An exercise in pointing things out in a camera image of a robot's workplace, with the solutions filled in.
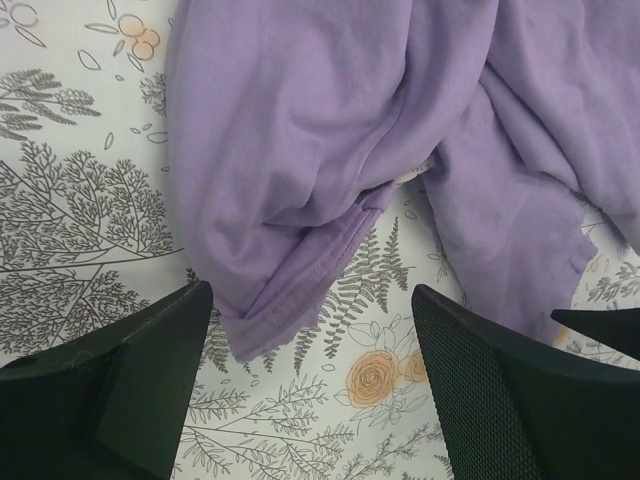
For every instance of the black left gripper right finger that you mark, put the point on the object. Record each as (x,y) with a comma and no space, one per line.
(511,407)

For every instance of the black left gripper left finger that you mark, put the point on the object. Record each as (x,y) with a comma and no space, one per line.
(110,404)

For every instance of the purple t-shirt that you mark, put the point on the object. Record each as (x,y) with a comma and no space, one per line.
(290,123)

